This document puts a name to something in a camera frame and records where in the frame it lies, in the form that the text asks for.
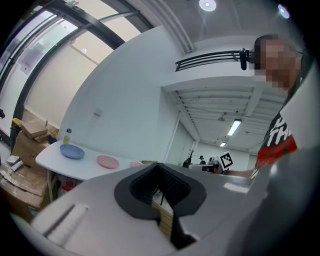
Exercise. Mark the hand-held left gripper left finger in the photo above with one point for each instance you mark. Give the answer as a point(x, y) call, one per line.
point(141, 186)

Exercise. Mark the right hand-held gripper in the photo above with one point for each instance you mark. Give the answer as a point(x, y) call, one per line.
point(226, 161)

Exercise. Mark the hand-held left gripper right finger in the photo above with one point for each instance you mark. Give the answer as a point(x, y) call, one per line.
point(176, 186)

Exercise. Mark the pink plate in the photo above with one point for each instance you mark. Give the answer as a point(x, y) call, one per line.
point(108, 161)

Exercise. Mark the blue plate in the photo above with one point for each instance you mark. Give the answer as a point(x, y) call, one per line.
point(72, 151)

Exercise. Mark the person's right forearm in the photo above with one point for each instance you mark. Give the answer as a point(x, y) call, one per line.
point(241, 173)

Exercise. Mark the short fluorescent ceiling light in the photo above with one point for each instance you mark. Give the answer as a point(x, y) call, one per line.
point(223, 144)

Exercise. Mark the wooden slatted crate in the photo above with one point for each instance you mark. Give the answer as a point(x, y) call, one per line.
point(163, 216)

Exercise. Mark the long fluorescent ceiling light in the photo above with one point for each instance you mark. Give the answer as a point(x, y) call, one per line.
point(234, 127)

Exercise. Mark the black coat tree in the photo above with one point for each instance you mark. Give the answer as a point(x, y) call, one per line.
point(191, 155)

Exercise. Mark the white table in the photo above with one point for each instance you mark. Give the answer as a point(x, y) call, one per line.
point(62, 166)

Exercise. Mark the clear bottle with green cap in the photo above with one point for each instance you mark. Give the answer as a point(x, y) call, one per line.
point(67, 137)

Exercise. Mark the black balcony railing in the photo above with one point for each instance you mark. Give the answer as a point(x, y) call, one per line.
point(207, 60)

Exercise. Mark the person's head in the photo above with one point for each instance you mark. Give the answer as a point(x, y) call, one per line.
point(275, 57)

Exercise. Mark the large cardboard box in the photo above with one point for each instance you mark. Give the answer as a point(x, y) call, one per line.
point(27, 152)

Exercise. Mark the small flat cardboard box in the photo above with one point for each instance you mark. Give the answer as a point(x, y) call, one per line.
point(35, 129)

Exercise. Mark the worn flattened cardboard box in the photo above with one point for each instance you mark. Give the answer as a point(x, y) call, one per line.
point(20, 190)

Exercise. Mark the round ceiling light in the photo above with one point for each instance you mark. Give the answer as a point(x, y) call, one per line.
point(207, 4)
point(283, 11)

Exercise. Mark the black head-worn camera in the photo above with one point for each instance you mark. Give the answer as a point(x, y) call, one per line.
point(243, 58)

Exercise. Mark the black window frame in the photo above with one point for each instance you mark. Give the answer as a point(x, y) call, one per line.
point(82, 17)

